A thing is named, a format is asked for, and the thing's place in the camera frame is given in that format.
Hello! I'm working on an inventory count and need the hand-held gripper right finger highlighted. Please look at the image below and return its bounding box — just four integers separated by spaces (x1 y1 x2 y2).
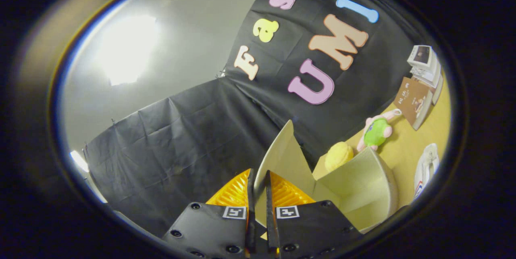
264 170 363 259

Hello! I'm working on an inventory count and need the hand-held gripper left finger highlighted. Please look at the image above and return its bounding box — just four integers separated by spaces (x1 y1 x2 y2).
162 168 257 259

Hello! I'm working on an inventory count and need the beige storage box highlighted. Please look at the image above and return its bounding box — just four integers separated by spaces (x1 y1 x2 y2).
254 120 399 235

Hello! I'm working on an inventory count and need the white canvas shoe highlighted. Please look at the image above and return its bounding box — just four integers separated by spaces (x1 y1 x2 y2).
413 143 440 201

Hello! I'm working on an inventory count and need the yellow plush toy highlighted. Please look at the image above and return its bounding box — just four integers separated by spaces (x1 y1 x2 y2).
325 142 354 172

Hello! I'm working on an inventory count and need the pink and green plush toy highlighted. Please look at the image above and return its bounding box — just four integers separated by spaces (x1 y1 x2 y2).
357 109 402 152

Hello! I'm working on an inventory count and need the brown cover book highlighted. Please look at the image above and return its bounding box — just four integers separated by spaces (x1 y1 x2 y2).
394 77 434 130

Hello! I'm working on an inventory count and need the tan cover book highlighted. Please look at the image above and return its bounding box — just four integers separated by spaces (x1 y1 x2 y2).
427 74 445 105

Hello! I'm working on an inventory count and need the white patterned cover book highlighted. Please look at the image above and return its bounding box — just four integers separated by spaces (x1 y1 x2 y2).
411 63 442 87

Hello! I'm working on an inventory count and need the white portrait cover book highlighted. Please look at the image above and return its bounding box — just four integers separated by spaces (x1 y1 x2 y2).
407 45 438 71

